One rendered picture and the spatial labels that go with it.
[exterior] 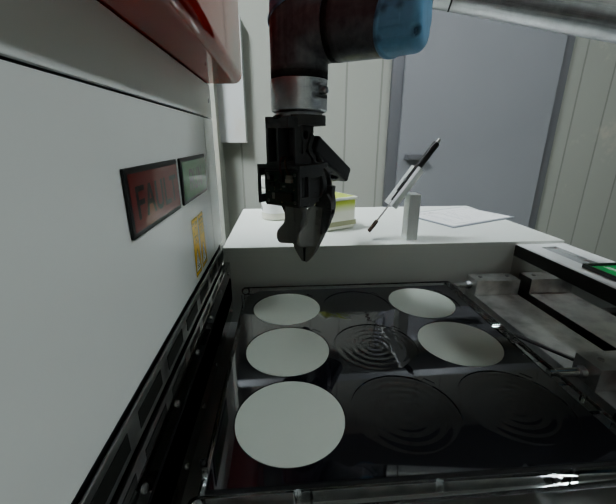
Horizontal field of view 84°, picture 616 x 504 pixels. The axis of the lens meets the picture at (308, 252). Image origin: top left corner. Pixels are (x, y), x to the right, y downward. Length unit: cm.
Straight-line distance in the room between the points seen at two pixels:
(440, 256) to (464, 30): 204
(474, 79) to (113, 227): 245
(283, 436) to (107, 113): 28
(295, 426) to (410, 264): 40
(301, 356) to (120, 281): 24
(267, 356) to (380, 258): 30
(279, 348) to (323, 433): 14
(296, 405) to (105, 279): 21
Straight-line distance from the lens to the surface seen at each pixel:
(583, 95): 307
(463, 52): 256
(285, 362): 41
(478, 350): 48
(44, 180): 19
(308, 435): 33
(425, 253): 65
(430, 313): 54
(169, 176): 34
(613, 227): 346
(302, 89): 46
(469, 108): 255
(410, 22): 43
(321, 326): 48
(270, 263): 60
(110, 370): 24
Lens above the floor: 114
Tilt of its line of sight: 18 degrees down
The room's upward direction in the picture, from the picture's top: straight up
